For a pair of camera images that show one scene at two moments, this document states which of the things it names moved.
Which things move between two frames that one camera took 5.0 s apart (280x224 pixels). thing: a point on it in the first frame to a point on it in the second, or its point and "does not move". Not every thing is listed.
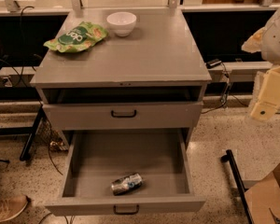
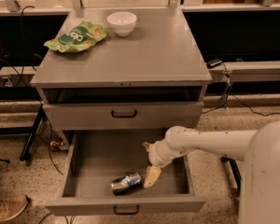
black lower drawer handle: (125, 213) does not move
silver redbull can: (127, 184) does not move
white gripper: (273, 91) to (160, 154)
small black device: (213, 63) does not move
